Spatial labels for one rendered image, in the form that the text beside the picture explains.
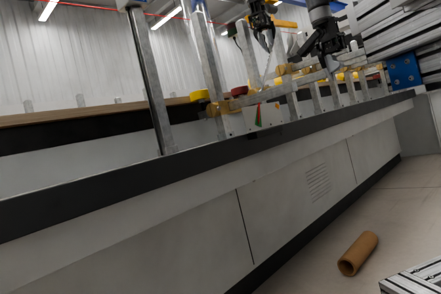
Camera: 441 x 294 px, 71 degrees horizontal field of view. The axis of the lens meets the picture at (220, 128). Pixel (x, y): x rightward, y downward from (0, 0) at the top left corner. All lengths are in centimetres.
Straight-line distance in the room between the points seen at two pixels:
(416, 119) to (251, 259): 275
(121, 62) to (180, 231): 847
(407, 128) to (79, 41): 778
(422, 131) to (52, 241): 354
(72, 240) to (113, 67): 858
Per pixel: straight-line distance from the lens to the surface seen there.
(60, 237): 80
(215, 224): 132
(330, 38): 116
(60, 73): 871
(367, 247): 166
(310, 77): 121
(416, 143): 386
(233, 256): 140
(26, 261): 79
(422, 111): 380
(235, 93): 138
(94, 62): 909
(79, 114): 101
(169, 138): 92
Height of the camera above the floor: 73
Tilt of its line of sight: 1 degrees up
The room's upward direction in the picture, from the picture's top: 14 degrees counter-clockwise
